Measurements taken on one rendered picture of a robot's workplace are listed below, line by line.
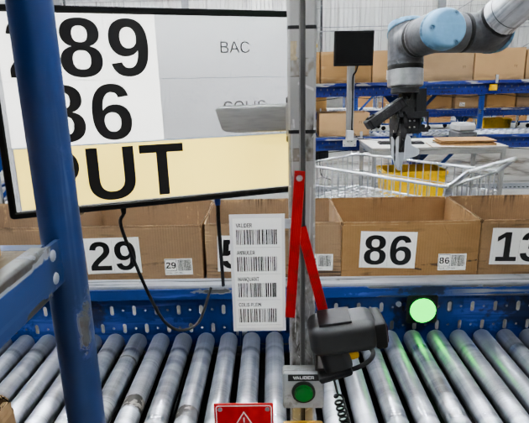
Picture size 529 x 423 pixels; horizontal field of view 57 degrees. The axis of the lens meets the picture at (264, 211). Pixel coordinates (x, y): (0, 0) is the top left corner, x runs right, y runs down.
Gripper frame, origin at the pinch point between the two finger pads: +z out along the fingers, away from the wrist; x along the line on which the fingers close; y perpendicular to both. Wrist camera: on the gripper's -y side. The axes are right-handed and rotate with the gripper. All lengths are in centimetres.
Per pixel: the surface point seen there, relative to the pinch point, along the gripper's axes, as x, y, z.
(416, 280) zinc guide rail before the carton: 1.9, 6.8, 32.3
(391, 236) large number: 5.3, 0.7, 20.1
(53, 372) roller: -7, -91, 49
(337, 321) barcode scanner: -57, -29, 20
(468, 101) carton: 831, 430, -75
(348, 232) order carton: 6.5, -11.3, 18.6
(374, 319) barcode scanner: -57, -23, 20
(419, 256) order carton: 5.6, 8.9, 26.4
